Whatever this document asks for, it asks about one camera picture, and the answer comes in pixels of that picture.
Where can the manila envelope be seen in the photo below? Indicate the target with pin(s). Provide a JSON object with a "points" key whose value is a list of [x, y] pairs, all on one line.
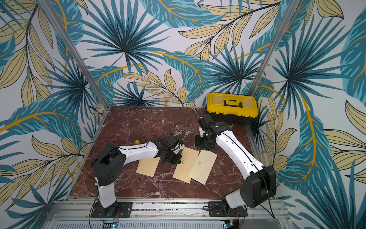
{"points": [[148, 166], [203, 166], [182, 171]]}

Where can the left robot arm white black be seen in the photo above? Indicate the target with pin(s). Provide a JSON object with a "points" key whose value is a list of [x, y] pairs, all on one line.
{"points": [[108, 166]]}

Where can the left aluminium corner post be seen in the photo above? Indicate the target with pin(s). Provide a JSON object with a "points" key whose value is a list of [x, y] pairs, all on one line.
{"points": [[62, 31]]}

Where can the yellow black toolbox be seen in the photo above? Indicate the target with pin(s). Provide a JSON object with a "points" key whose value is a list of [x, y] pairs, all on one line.
{"points": [[231, 108]]}

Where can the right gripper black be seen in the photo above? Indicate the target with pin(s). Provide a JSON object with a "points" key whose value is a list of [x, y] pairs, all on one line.
{"points": [[203, 143]]}

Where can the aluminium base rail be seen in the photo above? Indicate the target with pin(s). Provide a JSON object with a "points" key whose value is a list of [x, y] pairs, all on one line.
{"points": [[167, 213]]}

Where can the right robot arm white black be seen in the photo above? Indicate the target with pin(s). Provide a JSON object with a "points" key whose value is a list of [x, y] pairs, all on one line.
{"points": [[259, 180]]}

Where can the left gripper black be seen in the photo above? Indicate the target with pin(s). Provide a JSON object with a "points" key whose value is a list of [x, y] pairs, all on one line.
{"points": [[177, 160]]}

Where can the right aluminium corner post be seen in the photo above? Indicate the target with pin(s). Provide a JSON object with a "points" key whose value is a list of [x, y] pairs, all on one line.
{"points": [[273, 45]]}

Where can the aluminium corner post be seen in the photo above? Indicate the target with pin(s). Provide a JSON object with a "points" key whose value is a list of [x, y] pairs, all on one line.
{"points": [[62, 31], [273, 45]]}

